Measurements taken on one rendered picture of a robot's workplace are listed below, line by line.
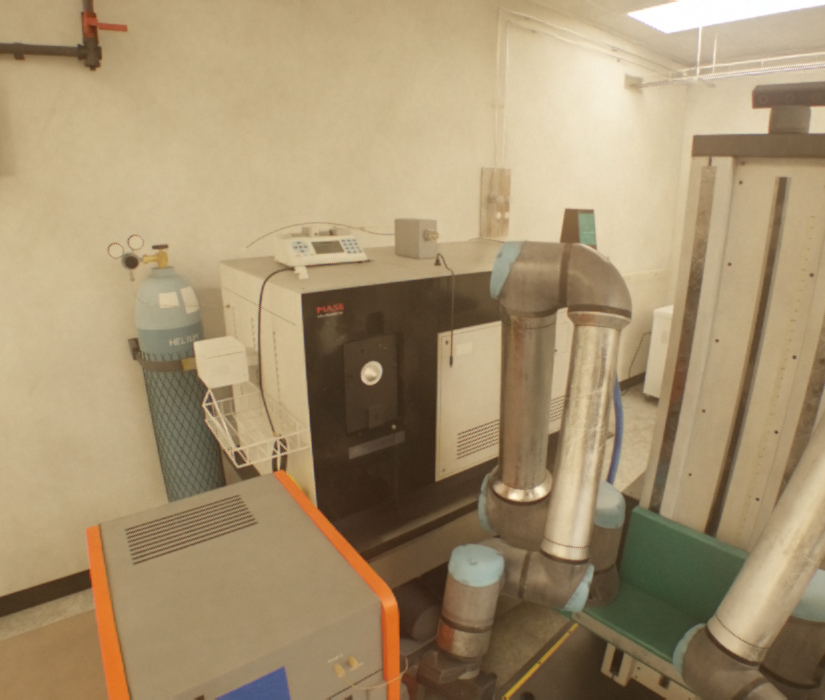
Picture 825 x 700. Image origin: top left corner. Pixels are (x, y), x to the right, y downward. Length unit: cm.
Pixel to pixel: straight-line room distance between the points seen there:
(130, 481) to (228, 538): 162
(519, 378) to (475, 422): 58
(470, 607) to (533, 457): 40
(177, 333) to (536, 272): 131
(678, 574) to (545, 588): 48
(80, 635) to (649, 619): 133
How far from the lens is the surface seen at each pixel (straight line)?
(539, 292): 94
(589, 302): 91
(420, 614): 198
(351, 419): 131
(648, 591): 143
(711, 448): 128
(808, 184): 115
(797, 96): 113
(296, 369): 123
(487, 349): 152
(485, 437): 164
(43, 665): 141
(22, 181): 218
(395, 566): 154
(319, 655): 74
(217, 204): 224
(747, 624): 88
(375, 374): 127
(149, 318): 188
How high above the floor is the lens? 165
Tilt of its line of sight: 18 degrees down
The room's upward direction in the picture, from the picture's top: straight up
